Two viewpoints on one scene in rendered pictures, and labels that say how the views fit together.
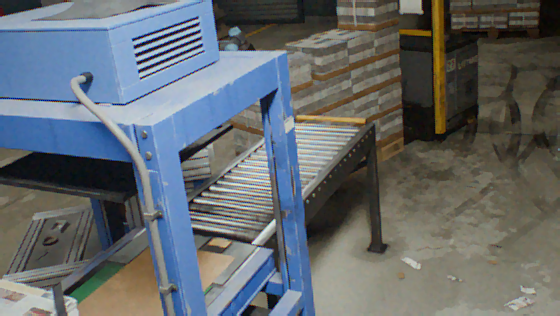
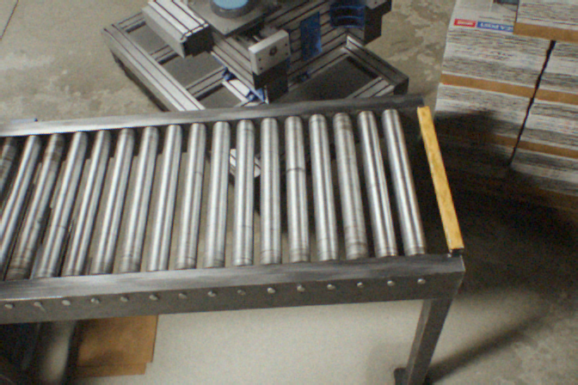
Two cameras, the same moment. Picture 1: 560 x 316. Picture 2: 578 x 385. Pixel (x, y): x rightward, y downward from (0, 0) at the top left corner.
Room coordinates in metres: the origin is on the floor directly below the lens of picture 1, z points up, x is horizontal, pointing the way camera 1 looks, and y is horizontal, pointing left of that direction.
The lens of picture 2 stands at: (2.53, -0.89, 1.87)
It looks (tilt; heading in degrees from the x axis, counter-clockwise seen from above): 53 degrees down; 65
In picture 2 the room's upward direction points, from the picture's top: 7 degrees counter-clockwise
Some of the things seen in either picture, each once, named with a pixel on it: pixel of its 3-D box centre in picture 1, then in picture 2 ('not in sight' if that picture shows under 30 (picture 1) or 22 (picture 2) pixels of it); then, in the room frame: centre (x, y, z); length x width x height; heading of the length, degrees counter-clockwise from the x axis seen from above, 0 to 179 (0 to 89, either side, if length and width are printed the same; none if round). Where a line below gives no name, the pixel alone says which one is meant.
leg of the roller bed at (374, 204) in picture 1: (374, 197); (423, 344); (3.06, -0.51, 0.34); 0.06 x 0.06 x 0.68; 61
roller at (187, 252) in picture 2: (284, 165); (192, 194); (2.68, -0.01, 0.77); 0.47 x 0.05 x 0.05; 61
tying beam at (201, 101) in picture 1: (102, 92); not in sight; (1.74, 0.52, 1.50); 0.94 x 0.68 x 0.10; 61
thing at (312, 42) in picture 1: (315, 42); not in sight; (4.16, -0.35, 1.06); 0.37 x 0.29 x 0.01; 40
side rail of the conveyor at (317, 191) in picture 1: (326, 182); (161, 294); (2.50, -0.20, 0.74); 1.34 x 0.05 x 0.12; 151
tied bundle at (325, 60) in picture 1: (316, 58); not in sight; (4.17, -0.34, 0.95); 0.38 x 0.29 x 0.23; 40
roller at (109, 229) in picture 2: (265, 182); (115, 199); (2.51, 0.09, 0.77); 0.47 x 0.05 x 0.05; 61
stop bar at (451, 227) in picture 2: (331, 119); (439, 173); (3.20, -0.32, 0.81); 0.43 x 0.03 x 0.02; 61
